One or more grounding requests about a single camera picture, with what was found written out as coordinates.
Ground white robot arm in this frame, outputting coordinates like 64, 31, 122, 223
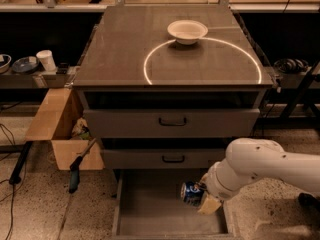
198, 138, 320, 215

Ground blue pepsi can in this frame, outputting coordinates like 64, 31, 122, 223
181, 181, 204, 207

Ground grey middle drawer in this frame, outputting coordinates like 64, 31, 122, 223
101, 149, 225, 169

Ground grey drawer cabinet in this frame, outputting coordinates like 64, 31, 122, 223
74, 5, 271, 240

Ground grey top drawer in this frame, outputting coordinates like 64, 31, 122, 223
84, 109, 259, 138

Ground open cardboard box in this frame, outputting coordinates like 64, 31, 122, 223
25, 87, 105, 171

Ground teal handled tool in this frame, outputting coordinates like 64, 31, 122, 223
69, 139, 96, 194

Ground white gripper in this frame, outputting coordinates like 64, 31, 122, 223
198, 160, 249, 215

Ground white paper bowl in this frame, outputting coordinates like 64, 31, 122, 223
167, 20, 208, 45

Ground black bar on floor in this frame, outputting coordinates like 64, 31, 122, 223
9, 141, 33, 185

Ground white paper cup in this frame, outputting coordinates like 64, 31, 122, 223
36, 50, 56, 71

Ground dark blue plate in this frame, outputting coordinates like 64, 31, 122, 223
12, 56, 39, 74

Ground black chair caster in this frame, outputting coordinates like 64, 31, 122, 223
298, 193, 320, 212

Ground grey bowl at left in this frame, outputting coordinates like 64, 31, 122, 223
0, 54, 11, 74

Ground grey side shelf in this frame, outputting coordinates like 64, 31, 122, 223
0, 67, 78, 89

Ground grey open bottom drawer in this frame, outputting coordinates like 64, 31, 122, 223
112, 169, 235, 240

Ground coiled black cable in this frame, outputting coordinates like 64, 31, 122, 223
273, 57, 309, 74

